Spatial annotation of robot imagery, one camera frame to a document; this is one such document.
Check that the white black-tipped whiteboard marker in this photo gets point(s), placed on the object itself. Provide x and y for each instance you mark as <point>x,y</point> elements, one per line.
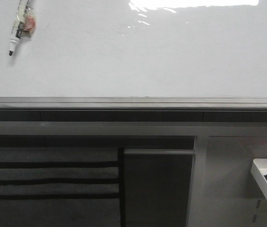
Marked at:
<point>24,24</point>

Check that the large white whiteboard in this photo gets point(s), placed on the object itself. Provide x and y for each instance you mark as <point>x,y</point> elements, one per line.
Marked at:
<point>178,54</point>

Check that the grey black-striped panel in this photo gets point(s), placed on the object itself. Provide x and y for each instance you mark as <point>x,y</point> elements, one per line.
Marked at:
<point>61,187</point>

